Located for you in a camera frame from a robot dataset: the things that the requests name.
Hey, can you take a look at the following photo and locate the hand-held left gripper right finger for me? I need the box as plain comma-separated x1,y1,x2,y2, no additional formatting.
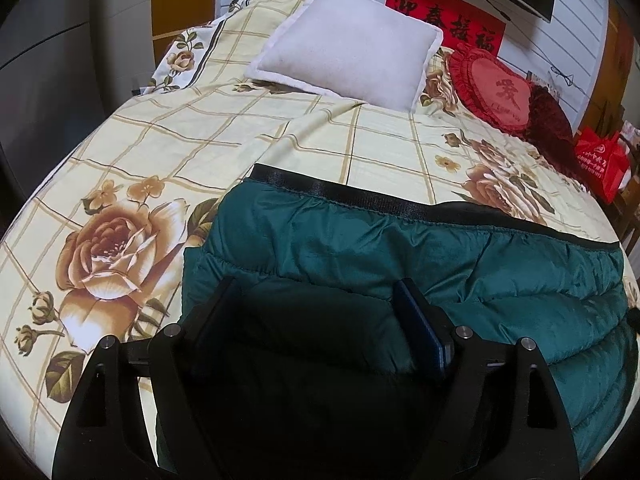
392,278,581,480

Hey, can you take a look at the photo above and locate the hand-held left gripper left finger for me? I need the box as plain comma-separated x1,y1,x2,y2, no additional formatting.
52,275,241,480

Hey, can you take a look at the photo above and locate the dark green down jacket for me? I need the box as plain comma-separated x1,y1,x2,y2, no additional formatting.
155,162,639,480

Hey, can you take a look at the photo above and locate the floral checked bed sheet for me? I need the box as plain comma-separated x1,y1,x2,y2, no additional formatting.
0,0,637,480

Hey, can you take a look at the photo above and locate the red plastic bag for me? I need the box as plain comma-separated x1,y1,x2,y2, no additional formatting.
573,127,629,204

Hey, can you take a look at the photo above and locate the dark red cushion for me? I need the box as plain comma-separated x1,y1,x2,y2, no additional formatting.
522,85,574,172

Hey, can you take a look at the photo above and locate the red heart-shaped cushion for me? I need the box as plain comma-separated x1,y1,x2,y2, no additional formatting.
447,42,539,134

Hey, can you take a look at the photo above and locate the floral checked pillow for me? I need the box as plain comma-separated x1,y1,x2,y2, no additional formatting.
152,0,315,94

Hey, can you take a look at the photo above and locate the white pillow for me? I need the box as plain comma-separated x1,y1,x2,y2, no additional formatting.
243,0,445,113

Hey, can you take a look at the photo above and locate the grey wardrobe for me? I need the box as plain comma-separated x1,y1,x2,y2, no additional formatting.
0,0,157,161

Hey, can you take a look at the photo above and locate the red wall banner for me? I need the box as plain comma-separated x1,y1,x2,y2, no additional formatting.
385,0,506,59

